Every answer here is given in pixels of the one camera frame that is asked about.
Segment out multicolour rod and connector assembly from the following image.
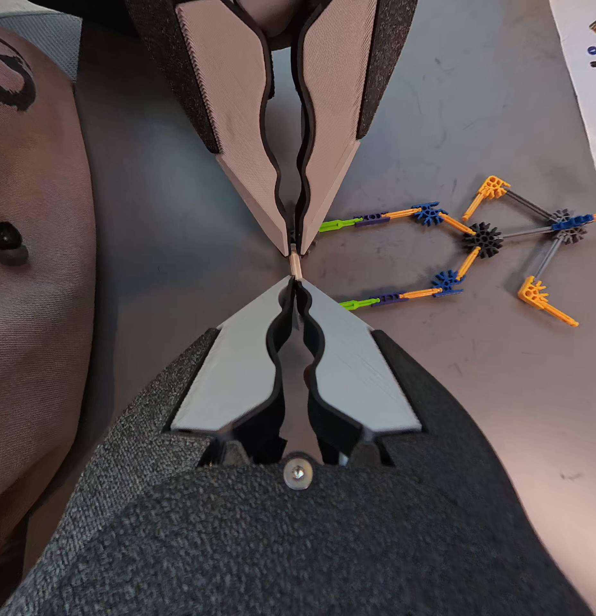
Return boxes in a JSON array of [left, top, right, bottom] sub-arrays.
[[355, 175, 596, 314]]

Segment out black drawstring with toggle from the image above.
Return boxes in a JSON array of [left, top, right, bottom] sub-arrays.
[[0, 221, 30, 266]]

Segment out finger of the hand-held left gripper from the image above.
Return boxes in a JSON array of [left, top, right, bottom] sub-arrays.
[[290, 0, 379, 256], [175, 0, 294, 257]]

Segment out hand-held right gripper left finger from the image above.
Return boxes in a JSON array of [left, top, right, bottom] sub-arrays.
[[170, 276, 296, 464]]

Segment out white toy instruction sheet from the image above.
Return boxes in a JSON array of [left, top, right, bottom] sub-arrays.
[[548, 0, 596, 199]]

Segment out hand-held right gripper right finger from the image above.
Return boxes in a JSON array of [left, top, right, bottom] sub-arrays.
[[297, 278, 423, 464]]

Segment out person's torso in beige sweater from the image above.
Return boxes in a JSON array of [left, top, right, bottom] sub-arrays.
[[0, 12, 97, 564]]

